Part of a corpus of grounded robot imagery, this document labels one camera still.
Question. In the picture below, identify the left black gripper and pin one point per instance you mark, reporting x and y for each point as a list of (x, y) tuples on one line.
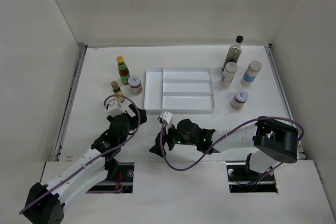
[(134, 122)]

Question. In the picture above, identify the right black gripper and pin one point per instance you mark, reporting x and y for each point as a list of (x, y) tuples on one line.
[(166, 137)]

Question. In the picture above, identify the small yellow label bottle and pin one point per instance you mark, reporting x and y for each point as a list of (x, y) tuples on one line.
[(117, 90)]

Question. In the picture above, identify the brown jar white lid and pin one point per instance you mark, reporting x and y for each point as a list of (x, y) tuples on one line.
[(239, 99), (135, 84)]

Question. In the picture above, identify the red sauce bottle yellow cap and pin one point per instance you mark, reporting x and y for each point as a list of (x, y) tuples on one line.
[(123, 70)]

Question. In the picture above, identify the white bead jar blue label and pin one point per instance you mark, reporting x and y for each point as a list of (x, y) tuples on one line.
[(228, 74)]

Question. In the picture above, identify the tall dark sauce bottle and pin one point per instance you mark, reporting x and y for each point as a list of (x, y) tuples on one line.
[(234, 51)]

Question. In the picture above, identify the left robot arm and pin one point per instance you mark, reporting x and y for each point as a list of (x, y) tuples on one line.
[(46, 203)]

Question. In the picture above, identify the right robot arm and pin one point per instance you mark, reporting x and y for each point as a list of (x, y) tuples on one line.
[(275, 138)]

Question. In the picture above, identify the white divided organizer tray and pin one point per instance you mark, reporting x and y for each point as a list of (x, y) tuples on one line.
[(182, 90)]

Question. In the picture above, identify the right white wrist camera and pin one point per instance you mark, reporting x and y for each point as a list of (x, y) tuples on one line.
[(167, 120)]

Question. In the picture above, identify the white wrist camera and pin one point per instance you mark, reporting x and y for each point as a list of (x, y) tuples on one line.
[(113, 106), (167, 120)]

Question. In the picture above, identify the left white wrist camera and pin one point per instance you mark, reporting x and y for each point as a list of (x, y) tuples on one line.
[(113, 106)]

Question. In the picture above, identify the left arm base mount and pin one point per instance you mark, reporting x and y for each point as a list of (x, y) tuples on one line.
[(118, 181)]

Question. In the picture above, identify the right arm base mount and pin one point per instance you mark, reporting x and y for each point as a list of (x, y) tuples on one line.
[(241, 180)]

